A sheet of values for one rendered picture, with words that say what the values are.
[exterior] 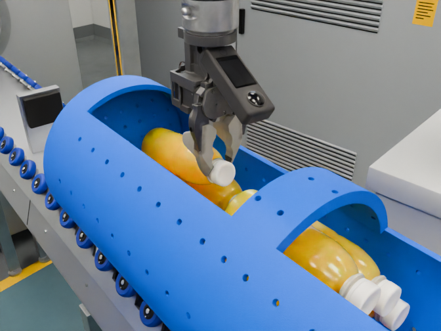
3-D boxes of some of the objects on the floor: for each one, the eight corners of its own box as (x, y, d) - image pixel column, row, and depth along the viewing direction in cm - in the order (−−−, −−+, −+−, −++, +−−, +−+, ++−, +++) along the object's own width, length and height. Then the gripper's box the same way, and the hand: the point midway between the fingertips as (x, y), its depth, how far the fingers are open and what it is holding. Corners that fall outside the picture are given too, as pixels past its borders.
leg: (48, 253, 221) (19, 138, 189) (53, 259, 217) (24, 143, 185) (37, 258, 218) (4, 142, 186) (41, 265, 214) (9, 147, 182)
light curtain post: (155, 292, 200) (104, -204, 112) (163, 300, 196) (115, -208, 108) (143, 299, 196) (80, -207, 109) (150, 307, 192) (92, -211, 105)
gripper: (218, 17, 68) (219, 145, 78) (153, 29, 61) (163, 166, 72) (259, 28, 62) (253, 165, 73) (191, 43, 56) (196, 190, 66)
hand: (220, 165), depth 70 cm, fingers closed on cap, 4 cm apart
